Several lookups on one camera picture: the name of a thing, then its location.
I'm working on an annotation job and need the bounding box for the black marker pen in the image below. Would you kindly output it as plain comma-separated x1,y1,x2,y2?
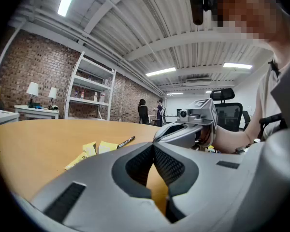
117,136,136,149

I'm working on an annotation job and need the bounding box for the white shade table lamp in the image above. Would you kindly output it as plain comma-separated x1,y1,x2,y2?
26,82,39,108
48,87,58,110

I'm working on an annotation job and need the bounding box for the black mesh office chair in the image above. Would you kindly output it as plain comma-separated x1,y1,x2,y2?
209,87,251,133

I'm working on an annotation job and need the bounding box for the person's white shirt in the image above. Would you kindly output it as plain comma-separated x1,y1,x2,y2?
255,64,285,140

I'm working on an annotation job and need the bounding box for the yellow snack packet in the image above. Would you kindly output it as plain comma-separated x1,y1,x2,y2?
64,151,89,171

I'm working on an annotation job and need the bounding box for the small white table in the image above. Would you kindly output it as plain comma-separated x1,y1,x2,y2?
14,105,60,120

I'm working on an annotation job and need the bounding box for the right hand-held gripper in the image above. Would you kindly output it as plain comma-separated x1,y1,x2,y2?
153,98,218,151

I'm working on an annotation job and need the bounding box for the white metal shelf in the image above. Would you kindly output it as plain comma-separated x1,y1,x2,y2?
64,51,117,120

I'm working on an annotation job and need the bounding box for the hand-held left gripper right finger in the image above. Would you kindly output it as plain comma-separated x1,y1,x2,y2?
152,143,247,232

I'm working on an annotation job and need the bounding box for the white cabinet desk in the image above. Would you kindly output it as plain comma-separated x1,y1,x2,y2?
0,109,20,128

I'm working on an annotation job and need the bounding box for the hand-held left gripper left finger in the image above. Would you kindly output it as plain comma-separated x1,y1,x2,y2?
31,142,171,232

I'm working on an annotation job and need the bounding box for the ceiling air conditioner unit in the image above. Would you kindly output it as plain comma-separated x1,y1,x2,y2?
185,78,212,83

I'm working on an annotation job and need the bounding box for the person's right forearm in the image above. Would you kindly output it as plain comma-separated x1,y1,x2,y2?
214,126,257,154

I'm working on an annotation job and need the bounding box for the round wooden table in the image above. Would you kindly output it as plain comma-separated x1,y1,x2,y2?
0,118,170,216

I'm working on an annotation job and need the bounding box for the person's head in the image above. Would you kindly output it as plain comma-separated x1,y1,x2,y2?
211,0,290,70

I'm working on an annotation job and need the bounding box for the person's right hand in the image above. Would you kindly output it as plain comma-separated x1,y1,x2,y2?
198,129,213,146

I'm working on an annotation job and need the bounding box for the black head-worn camera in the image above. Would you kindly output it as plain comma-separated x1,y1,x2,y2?
189,0,212,26

